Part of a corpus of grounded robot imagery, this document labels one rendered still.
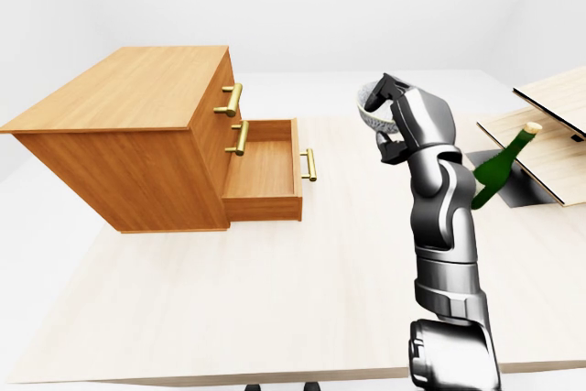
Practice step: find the green wine bottle with cork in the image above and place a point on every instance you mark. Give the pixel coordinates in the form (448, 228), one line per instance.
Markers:
(496, 166)

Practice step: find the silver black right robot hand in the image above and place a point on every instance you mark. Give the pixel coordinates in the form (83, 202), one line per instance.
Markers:
(426, 121)

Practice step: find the open wooden drawer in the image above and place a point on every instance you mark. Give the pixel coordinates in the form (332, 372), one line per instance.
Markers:
(261, 166)

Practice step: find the small dark shape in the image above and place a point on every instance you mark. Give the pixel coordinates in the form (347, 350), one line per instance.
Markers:
(311, 387)
(252, 387)

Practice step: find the grey patterned bowl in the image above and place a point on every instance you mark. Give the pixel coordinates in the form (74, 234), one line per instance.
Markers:
(377, 123)

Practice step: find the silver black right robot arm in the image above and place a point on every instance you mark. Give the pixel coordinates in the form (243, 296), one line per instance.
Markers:
(444, 235)

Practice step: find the wooden cabinet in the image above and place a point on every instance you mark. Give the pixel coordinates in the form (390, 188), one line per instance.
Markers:
(114, 89)

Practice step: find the closed wooden drawer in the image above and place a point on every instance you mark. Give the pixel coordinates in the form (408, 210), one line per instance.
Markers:
(224, 71)
(225, 137)

